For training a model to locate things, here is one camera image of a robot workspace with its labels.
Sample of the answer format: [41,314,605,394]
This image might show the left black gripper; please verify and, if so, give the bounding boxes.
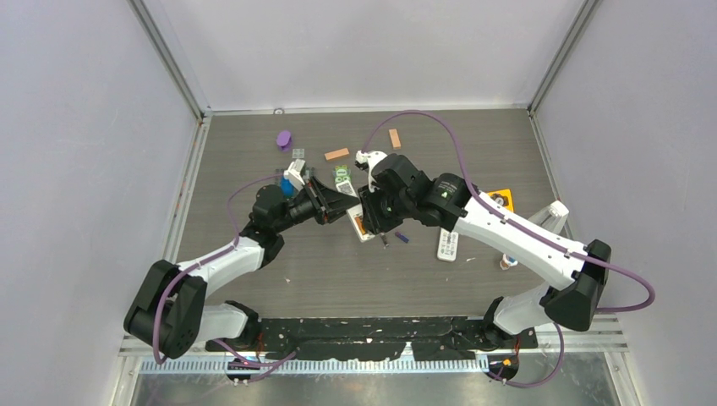
[274,177,359,233]

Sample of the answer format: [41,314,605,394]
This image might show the white remote control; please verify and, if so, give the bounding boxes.
[335,180,375,243]
[436,228,459,262]

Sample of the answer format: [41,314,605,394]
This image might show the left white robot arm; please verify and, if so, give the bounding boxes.
[123,177,359,364]

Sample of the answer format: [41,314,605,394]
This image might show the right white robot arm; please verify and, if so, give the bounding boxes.
[356,151,611,348]

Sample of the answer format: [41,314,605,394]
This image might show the green owl toy block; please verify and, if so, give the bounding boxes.
[333,165,351,183]

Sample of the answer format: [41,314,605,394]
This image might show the purple blue AAA battery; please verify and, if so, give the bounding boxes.
[394,231,409,244]

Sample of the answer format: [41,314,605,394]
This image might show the grey lego baseplate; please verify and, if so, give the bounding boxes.
[275,167,315,196]

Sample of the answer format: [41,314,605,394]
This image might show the blue lego brick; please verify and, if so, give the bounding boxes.
[280,178,295,199]

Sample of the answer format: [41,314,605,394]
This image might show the orange wooden block left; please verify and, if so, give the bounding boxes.
[324,148,350,162]

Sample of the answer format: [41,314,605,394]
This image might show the orange wooden block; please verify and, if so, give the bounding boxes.
[388,129,402,150]
[324,148,350,162]

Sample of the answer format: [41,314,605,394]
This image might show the orange wooden block right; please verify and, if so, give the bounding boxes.
[388,129,402,150]

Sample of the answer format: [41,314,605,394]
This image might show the purple plastic piece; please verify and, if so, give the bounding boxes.
[276,130,293,151]

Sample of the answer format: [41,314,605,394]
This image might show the small glue bottle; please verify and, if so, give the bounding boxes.
[499,255,518,270]

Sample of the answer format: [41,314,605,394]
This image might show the white metronome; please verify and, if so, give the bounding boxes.
[528,200,569,234]

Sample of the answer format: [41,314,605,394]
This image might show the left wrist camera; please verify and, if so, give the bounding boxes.
[283,158,306,190]

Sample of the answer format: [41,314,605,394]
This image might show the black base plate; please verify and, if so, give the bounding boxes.
[255,316,539,363]

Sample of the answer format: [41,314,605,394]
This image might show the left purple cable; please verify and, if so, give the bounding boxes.
[152,173,284,366]

